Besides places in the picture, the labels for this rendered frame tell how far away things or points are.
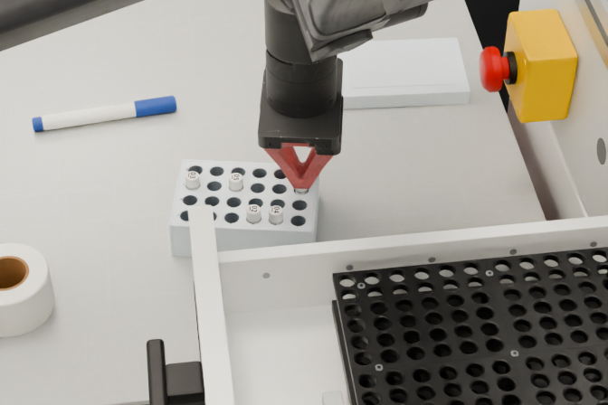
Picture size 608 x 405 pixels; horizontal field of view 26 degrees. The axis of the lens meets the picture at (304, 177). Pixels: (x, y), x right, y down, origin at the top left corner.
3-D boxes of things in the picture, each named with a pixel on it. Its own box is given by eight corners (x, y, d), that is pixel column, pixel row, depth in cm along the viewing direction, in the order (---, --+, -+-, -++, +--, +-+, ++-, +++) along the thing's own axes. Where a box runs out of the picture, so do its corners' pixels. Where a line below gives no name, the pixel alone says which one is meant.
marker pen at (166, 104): (34, 136, 126) (32, 123, 124) (33, 126, 127) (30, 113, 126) (177, 114, 128) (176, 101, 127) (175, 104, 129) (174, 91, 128)
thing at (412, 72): (339, 109, 128) (340, 96, 127) (332, 54, 135) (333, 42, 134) (469, 104, 129) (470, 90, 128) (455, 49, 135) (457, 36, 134)
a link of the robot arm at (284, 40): (251, -29, 100) (283, 11, 97) (331, -52, 103) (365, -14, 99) (253, 42, 105) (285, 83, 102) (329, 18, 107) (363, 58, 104)
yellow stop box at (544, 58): (511, 126, 115) (521, 61, 110) (492, 74, 120) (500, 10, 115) (568, 121, 115) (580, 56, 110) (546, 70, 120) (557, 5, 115)
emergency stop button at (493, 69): (483, 102, 114) (488, 66, 112) (473, 73, 117) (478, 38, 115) (517, 99, 115) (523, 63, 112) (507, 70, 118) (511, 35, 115)
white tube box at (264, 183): (171, 256, 114) (167, 225, 112) (184, 189, 120) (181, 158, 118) (314, 262, 114) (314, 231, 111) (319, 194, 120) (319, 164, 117)
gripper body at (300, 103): (343, 74, 112) (345, 4, 107) (338, 155, 105) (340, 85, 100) (267, 71, 113) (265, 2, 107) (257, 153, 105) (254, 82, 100)
